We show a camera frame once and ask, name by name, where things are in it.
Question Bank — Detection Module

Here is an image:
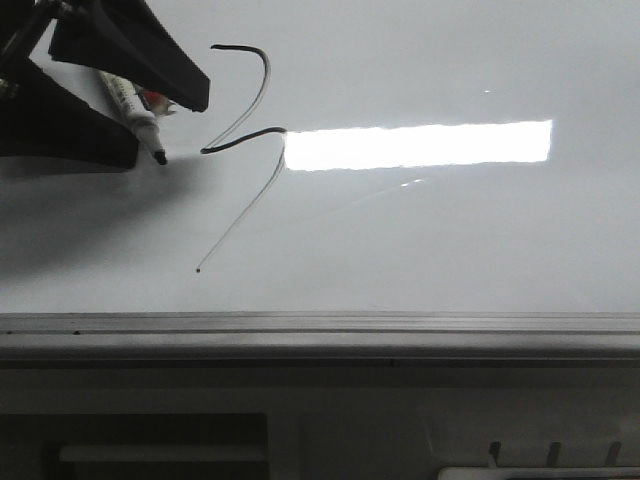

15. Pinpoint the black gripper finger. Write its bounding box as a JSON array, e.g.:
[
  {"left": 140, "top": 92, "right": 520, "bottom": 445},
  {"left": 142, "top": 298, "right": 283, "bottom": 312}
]
[
  {"left": 1, "top": 59, "right": 139, "bottom": 171},
  {"left": 48, "top": 1, "right": 210, "bottom": 112}
]

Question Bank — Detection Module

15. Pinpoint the white taped whiteboard marker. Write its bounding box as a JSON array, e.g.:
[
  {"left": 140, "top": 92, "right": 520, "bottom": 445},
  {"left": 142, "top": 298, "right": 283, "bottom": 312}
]
[{"left": 97, "top": 70, "right": 168, "bottom": 166}]

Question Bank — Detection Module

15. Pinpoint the white marker tray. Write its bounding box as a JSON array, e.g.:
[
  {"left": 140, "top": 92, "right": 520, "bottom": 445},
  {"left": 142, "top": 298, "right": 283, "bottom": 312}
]
[{"left": 426, "top": 408, "right": 639, "bottom": 479}]

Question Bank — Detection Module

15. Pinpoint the white whiteboard with aluminium frame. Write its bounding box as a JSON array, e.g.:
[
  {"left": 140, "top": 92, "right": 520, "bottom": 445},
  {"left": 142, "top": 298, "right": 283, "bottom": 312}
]
[{"left": 1, "top": 1, "right": 639, "bottom": 364}]

